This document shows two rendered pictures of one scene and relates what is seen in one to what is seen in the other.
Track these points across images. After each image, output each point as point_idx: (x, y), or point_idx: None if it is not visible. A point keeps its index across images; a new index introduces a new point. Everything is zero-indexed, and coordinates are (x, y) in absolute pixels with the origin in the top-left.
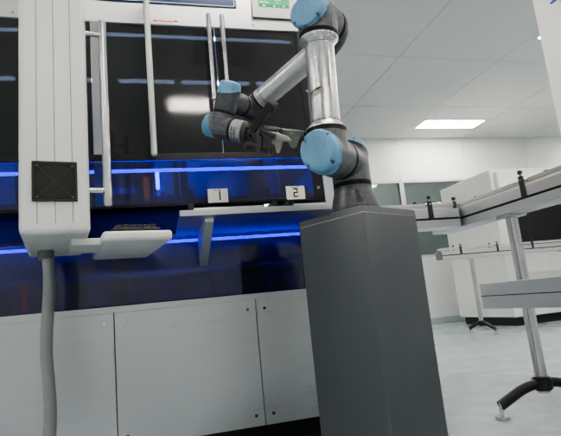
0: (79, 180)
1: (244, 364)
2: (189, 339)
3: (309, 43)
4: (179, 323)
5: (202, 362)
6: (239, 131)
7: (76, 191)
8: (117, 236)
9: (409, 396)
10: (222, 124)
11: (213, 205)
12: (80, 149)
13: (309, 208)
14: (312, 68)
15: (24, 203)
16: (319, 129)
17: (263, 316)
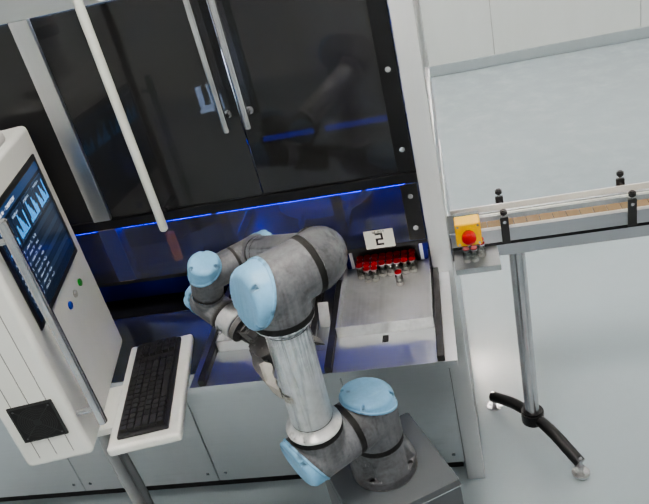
0: (61, 413)
1: None
2: (266, 402)
3: (265, 337)
4: (251, 388)
5: (285, 420)
6: (227, 335)
7: (63, 426)
8: (123, 451)
9: None
10: (206, 317)
11: None
12: (48, 385)
13: (355, 375)
14: (275, 369)
15: (20, 445)
16: (292, 453)
17: (349, 380)
